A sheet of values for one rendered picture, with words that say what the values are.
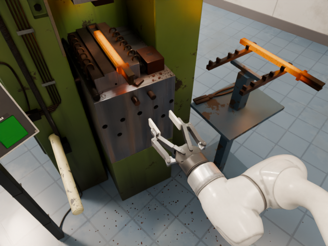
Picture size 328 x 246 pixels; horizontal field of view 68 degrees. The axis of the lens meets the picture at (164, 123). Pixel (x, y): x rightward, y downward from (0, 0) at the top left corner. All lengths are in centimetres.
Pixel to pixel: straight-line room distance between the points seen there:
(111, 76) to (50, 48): 25
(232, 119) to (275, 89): 145
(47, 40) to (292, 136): 192
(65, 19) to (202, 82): 156
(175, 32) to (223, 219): 92
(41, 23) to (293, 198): 96
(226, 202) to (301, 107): 206
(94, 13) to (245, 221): 121
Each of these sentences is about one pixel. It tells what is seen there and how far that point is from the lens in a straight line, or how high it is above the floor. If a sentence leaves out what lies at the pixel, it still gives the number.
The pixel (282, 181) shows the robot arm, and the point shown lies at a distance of 65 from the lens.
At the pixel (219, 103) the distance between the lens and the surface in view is 135.
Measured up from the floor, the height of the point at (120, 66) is 102.
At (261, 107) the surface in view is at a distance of 140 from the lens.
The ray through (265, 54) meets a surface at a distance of 128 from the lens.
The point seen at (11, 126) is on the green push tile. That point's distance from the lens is 89.
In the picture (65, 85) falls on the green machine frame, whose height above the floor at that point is 89.
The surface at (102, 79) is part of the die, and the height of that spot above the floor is 97.
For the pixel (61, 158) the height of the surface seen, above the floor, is 64.
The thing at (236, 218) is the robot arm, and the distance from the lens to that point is 61.
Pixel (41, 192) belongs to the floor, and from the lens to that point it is 197.
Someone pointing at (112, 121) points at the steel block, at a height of 78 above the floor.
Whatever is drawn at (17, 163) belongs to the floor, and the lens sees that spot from 219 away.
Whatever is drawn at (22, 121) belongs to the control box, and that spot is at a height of 101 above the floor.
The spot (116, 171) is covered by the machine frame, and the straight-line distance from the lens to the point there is 143.
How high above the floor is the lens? 159
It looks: 48 degrees down
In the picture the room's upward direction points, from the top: straight up
